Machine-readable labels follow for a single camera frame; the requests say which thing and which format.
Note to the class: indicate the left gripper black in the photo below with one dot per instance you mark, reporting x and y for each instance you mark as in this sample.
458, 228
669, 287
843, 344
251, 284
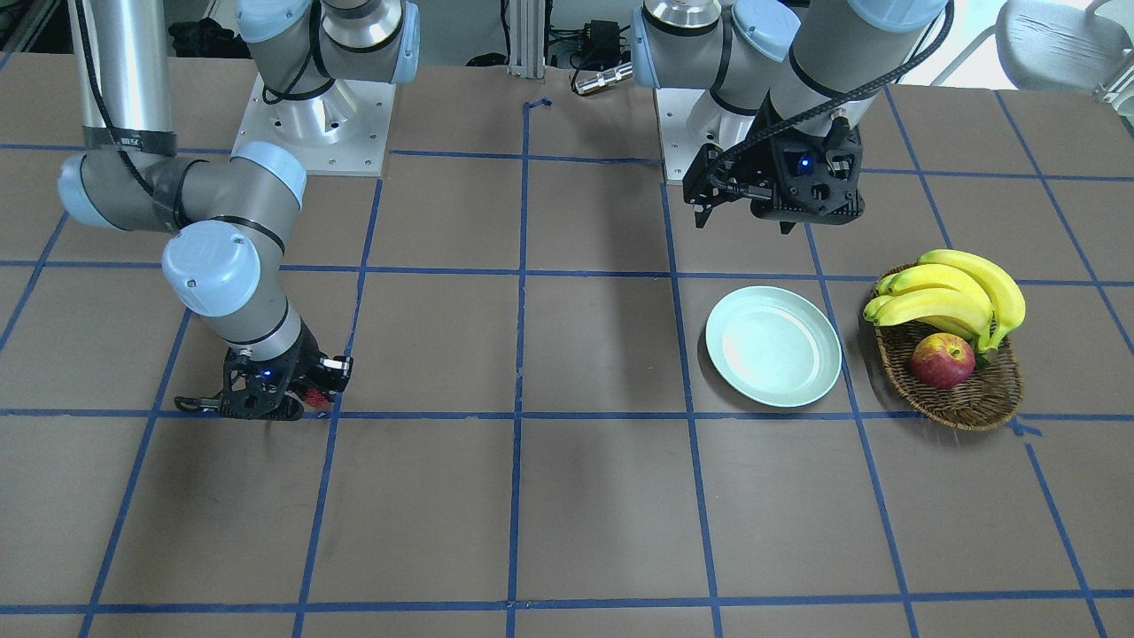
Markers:
759, 152

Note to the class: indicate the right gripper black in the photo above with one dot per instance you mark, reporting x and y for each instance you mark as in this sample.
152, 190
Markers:
304, 354

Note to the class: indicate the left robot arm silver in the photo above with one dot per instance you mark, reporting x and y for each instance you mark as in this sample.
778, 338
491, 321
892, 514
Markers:
782, 87

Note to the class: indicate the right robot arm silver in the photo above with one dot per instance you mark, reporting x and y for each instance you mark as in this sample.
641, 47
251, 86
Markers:
229, 223

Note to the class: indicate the pale green plate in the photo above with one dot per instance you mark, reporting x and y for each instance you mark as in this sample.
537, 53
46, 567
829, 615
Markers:
773, 346

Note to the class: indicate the yellow banana bunch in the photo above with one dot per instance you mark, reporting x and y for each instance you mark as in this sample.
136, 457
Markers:
956, 291

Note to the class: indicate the red apple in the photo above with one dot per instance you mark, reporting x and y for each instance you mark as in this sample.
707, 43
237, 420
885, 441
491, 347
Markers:
942, 360

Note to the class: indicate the silver cylinder connector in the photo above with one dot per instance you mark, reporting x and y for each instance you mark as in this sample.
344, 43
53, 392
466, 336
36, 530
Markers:
603, 80

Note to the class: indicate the wicker basket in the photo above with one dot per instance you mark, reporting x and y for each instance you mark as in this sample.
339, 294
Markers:
990, 397

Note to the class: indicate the grey chair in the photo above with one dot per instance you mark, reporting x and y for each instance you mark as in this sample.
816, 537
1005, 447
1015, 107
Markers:
1045, 45

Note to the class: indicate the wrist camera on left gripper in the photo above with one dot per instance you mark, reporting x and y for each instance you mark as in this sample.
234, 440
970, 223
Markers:
708, 184

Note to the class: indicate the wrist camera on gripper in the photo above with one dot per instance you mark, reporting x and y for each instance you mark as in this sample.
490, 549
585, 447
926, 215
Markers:
708, 184
332, 375

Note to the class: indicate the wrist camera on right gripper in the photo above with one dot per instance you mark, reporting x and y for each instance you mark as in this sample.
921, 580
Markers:
332, 375

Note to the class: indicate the aluminium frame post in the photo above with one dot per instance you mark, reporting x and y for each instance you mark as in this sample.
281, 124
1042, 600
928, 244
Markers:
527, 23

